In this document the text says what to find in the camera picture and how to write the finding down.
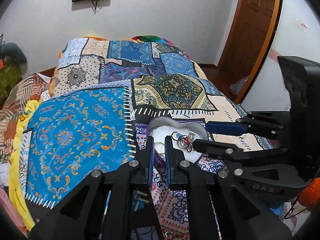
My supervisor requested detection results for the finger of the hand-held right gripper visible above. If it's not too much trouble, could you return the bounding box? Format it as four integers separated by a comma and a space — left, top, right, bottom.
192, 138, 300, 183
206, 111, 292, 141

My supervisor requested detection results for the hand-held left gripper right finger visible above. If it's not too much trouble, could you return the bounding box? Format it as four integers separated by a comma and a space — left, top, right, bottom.
165, 135, 293, 240

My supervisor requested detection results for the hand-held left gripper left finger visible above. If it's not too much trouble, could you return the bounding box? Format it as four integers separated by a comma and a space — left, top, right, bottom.
29, 135, 163, 240

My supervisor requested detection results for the gold bangle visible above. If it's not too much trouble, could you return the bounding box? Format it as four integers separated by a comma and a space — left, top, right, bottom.
153, 141, 167, 159

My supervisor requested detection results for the purple heart-shaped tin box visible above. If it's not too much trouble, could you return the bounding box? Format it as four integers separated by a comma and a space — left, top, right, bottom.
147, 116, 208, 167

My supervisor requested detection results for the blue patchwork blanket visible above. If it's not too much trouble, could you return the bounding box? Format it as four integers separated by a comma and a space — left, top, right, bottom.
24, 37, 277, 240

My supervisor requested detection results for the orange cloth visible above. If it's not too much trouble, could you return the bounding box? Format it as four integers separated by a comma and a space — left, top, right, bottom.
298, 179, 320, 212

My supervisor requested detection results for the red label sticker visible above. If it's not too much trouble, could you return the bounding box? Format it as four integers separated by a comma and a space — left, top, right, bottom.
294, 19, 310, 32

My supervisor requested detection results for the brown wooden door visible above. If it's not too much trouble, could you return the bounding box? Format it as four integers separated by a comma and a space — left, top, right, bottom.
219, 0, 278, 81

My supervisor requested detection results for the rainbow coloured cloth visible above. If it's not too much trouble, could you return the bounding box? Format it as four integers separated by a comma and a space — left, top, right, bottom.
131, 35, 176, 46

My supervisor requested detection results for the yellow blanket edge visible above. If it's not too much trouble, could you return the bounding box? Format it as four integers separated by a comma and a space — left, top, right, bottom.
8, 99, 43, 231

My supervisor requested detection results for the zigzag patterned cloth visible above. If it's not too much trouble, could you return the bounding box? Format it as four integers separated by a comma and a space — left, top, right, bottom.
0, 73, 54, 166

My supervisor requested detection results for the pink cloth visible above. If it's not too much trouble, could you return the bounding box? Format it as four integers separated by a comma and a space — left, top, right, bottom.
0, 184, 28, 238

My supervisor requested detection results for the dark grey plush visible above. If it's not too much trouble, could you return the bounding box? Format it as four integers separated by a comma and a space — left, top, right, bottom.
0, 42, 28, 73

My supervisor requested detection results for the thin black cable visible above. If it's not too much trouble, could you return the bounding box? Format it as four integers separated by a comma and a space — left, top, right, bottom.
283, 199, 308, 221

